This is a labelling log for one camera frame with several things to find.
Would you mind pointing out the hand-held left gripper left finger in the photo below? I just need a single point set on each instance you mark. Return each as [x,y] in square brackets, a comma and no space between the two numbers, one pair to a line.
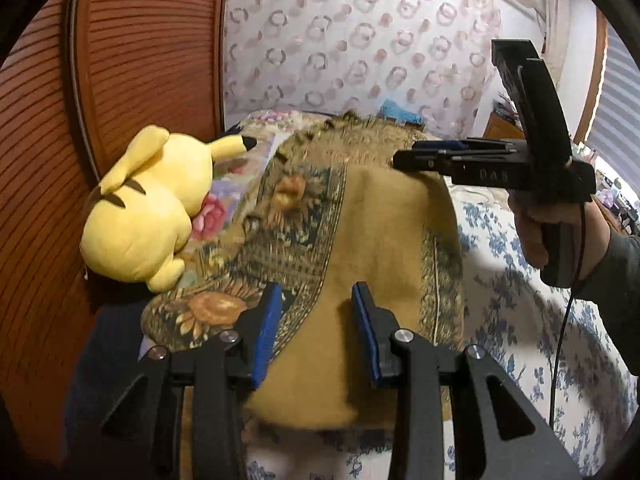
[267,332]

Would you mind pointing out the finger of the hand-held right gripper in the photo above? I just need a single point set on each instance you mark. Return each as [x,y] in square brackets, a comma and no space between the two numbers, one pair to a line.
[440,146]
[417,162]

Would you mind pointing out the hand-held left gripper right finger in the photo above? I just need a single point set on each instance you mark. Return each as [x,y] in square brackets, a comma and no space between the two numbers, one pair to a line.
[364,330]

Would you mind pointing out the golden brown patterned scarf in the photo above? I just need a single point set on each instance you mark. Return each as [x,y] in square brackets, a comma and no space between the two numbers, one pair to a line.
[380,240]

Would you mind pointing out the person's right forearm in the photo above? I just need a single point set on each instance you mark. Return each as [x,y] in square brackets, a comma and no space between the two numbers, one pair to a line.
[620,290]

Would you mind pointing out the person's right hand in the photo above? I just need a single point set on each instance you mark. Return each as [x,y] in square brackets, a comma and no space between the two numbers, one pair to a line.
[527,230]

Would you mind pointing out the wooden dresser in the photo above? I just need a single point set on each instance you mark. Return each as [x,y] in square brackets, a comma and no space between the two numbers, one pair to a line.
[500,125]

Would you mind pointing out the small blue cloth item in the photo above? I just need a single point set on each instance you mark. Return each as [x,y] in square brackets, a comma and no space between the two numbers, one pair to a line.
[400,112]

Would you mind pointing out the striped window blind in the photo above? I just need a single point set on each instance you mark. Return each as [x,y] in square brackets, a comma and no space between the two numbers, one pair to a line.
[620,100]

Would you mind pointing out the floral printed blanket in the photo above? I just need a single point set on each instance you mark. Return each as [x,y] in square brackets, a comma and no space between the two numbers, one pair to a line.
[515,320]

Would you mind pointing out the navy bed sheet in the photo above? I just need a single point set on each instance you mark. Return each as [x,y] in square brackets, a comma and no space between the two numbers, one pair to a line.
[110,345]

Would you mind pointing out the yellow plush toy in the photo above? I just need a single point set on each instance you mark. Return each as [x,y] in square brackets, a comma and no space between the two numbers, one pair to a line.
[145,210]

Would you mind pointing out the wooden headboard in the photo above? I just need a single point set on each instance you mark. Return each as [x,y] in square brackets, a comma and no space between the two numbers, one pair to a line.
[50,150]

